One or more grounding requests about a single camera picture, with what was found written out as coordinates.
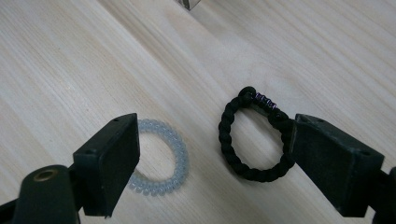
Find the black braided hair tie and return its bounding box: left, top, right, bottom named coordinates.
left=218, top=86, right=296, bottom=183

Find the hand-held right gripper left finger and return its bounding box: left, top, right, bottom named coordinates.
left=72, top=112, right=141, bottom=218

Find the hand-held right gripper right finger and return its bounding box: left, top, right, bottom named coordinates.
left=290, top=113, right=386, bottom=218

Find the clear spiral hair tie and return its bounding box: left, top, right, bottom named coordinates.
left=127, top=119, right=190, bottom=197

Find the brown translucent drawer box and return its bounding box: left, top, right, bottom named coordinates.
left=177, top=0, right=202, bottom=11

